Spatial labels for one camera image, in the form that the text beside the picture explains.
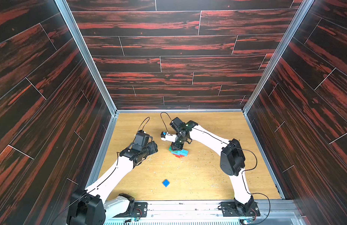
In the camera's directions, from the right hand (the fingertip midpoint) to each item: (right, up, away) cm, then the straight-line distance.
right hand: (176, 143), depth 92 cm
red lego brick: (+2, -8, -1) cm, 8 cm away
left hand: (-14, -1, -7) cm, 15 cm away
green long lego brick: (-4, -3, -6) cm, 7 cm away
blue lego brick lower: (-7, -22, -10) cm, 25 cm away
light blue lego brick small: (+5, -5, -4) cm, 8 cm away
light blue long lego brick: (+2, -6, -3) cm, 7 cm away
